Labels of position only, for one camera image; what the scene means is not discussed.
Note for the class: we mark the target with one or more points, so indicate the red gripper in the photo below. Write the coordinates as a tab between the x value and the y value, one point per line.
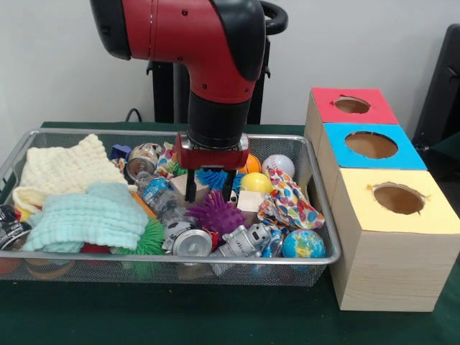
212	158

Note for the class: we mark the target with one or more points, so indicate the mint green waffle cloth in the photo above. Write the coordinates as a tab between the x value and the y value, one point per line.
90	215

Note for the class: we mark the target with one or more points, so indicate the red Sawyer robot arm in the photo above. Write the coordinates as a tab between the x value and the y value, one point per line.
197	43

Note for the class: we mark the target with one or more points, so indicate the shallow metal mesh bin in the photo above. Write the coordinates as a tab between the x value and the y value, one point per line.
215	276

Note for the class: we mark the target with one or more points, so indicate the wooden box with three holes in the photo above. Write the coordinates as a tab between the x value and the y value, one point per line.
395	273

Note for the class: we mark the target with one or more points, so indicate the blue spiky ball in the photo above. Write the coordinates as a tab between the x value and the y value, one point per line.
210	178

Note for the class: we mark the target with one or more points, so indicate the purple spiky ball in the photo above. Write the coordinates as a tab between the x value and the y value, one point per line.
219	215

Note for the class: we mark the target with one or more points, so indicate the yellow plastic ball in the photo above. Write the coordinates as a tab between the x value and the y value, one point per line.
255	182

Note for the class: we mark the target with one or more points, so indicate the silver toy robot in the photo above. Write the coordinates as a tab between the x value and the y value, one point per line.
240	242

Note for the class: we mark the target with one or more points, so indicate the white baseball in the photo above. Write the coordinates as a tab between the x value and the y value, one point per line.
278	165

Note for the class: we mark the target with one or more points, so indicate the green spiky ball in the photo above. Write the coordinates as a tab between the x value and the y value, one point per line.
154	237

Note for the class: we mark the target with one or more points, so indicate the colourful heart print cloth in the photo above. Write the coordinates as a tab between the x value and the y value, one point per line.
291	208

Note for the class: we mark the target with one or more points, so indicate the globe print ball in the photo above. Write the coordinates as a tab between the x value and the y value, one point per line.
303	244

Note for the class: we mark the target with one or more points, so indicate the dark green table cloth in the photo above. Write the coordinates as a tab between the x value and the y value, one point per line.
449	143
179	316

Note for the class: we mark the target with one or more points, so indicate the cream waffle cloth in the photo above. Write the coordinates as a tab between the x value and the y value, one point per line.
68	165

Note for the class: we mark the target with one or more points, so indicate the black upright panel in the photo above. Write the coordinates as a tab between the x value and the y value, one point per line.
442	90

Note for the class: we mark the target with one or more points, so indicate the black and red robot pedestal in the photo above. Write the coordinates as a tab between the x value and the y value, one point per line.
165	93

